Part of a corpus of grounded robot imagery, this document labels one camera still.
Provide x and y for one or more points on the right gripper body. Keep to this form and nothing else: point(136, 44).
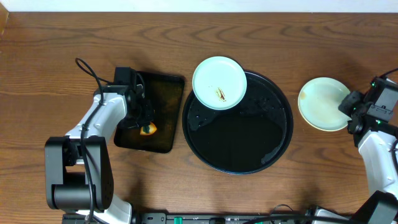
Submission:
point(347, 103)

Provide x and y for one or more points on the green and yellow sponge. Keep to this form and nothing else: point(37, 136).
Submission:
point(148, 130)

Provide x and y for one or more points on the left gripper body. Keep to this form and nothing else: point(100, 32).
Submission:
point(143, 117)

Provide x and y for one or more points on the light blue plate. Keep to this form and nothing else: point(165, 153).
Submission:
point(219, 83)
point(318, 103)

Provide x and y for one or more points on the round black tray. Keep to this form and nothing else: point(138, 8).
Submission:
point(246, 138)

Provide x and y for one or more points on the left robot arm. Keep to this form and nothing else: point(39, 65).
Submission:
point(78, 175)

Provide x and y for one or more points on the black rectangular tray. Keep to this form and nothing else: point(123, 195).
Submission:
point(165, 94)

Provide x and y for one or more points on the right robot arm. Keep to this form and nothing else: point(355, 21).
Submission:
point(376, 141)

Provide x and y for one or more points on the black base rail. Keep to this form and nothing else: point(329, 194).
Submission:
point(161, 218)

